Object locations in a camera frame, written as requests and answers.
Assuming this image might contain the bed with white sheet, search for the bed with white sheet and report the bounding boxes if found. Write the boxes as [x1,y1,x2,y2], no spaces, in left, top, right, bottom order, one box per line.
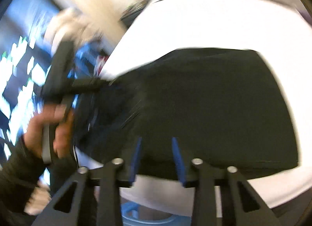
[100,0,311,216]

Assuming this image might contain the dark sleeved left forearm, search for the dark sleeved left forearm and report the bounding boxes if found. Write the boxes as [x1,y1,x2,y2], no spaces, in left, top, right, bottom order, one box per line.
[1,137,45,225]

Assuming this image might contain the dark grey nightstand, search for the dark grey nightstand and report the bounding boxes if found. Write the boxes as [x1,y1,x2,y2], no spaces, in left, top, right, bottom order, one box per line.
[120,1,148,29]

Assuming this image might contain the red bag with rope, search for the red bag with rope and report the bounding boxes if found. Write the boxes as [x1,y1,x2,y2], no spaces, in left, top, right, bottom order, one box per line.
[94,55,109,77]

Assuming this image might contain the person's left hand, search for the person's left hand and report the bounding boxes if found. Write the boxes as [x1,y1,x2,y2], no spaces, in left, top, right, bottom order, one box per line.
[23,104,74,158]

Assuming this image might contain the beige puffer jacket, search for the beige puffer jacket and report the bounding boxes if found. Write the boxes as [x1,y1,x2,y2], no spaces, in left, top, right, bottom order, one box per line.
[43,8,103,55]

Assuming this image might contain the black pants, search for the black pants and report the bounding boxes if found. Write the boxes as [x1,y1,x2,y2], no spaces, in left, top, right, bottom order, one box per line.
[73,48,298,180]

